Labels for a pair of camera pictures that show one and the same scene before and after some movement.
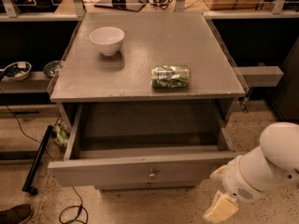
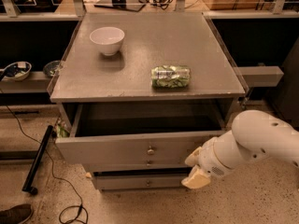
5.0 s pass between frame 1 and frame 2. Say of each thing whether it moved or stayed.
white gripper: moved
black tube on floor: stayed
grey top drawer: moved
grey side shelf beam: stayed
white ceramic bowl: stayed
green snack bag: stayed
